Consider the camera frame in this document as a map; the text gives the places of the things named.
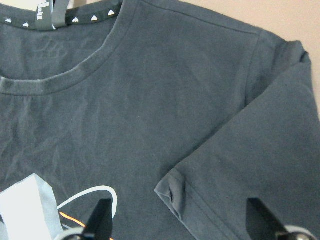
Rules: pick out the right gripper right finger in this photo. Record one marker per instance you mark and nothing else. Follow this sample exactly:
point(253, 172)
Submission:
point(261, 223)

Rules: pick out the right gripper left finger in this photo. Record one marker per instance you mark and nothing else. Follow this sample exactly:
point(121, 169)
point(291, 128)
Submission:
point(100, 223)

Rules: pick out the black graphic t-shirt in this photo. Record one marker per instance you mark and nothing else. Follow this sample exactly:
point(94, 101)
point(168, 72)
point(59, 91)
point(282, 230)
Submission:
point(184, 112)

